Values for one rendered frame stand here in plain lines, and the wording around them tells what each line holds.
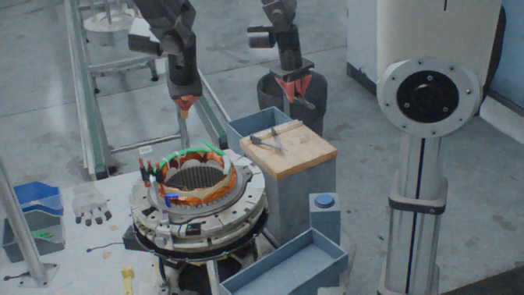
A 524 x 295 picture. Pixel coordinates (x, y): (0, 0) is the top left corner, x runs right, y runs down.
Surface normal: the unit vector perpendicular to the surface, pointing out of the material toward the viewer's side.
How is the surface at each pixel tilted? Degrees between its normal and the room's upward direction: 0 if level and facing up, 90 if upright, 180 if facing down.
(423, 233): 90
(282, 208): 90
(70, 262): 0
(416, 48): 109
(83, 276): 0
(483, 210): 0
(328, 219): 90
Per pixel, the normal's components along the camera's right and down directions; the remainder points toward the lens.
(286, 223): 0.49, 0.44
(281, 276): -0.07, -0.84
